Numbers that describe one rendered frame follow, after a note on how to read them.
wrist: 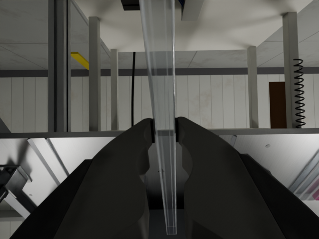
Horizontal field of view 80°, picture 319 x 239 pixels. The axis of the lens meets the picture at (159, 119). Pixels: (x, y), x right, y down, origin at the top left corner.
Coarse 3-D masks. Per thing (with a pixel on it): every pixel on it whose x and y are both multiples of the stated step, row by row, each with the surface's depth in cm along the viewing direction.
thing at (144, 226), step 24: (144, 120) 11; (120, 144) 9; (144, 144) 9; (96, 168) 8; (120, 168) 8; (144, 168) 10; (96, 192) 7; (120, 192) 7; (144, 192) 7; (72, 216) 6; (96, 216) 6; (120, 216) 6; (144, 216) 6
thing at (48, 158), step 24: (0, 144) 23; (24, 144) 23; (48, 144) 23; (72, 144) 23; (96, 144) 23; (240, 144) 23; (264, 144) 23; (288, 144) 23; (312, 144) 23; (24, 168) 26; (48, 168) 26; (72, 168) 26; (264, 168) 26; (288, 168) 26; (24, 192) 30; (48, 192) 30
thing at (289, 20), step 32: (96, 32) 63; (288, 32) 62; (96, 64) 62; (256, 64) 89; (288, 64) 62; (96, 96) 62; (256, 96) 88; (288, 96) 63; (96, 128) 62; (256, 128) 82; (288, 128) 63
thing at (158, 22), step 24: (144, 0) 7; (168, 0) 7; (144, 24) 8; (168, 24) 8; (168, 48) 9; (168, 72) 10; (168, 96) 11; (168, 120) 12; (168, 144) 13; (168, 168) 15; (168, 192) 18; (168, 216) 22
